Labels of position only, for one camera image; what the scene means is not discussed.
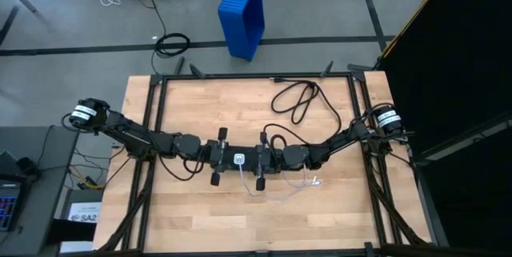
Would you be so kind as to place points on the white USB charger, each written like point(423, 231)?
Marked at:
point(239, 159)

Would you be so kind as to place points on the blue plastic bin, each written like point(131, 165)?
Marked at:
point(240, 17)

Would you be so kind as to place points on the white printed paper sign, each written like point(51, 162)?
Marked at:
point(82, 213)

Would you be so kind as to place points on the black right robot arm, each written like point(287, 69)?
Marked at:
point(340, 139)

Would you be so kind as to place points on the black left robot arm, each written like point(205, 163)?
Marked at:
point(132, 135)

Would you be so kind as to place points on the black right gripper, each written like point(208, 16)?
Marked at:
point(272, 160)

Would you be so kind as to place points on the black aluminium table frame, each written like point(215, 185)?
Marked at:
point(256, 75)

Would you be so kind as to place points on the laptop with lit keyboard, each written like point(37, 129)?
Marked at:
point(8, 209)

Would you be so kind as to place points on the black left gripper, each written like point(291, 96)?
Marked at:
point(220, 157)

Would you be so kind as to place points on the dark grey desk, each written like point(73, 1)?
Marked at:
point(40, 193)

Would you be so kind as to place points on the black curtain panel yellow edge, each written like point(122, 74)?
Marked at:
point(460, 49)

